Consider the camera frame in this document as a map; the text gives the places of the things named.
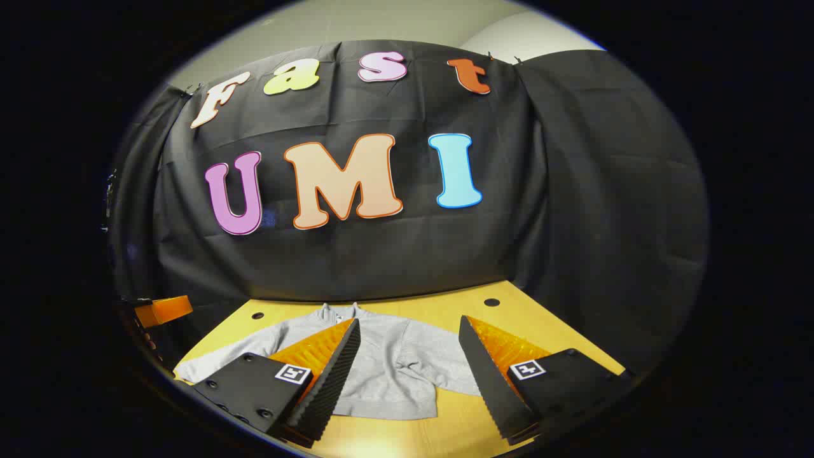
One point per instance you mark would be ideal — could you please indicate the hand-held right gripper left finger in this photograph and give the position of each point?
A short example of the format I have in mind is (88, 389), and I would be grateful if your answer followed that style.
(337, 381)

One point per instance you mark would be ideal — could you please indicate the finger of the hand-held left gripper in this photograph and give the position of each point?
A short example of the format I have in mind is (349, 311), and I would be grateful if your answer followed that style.
(165, 312)

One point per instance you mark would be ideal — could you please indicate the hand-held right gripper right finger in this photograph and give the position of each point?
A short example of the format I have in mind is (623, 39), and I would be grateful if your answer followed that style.
(486, 381)

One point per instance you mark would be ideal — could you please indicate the grey sweatshirt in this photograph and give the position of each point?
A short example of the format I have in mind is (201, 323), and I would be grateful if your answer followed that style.
(394, 356)

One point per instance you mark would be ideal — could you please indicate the black backdrop cloth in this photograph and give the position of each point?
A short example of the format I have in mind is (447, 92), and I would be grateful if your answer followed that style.
(381, 254)

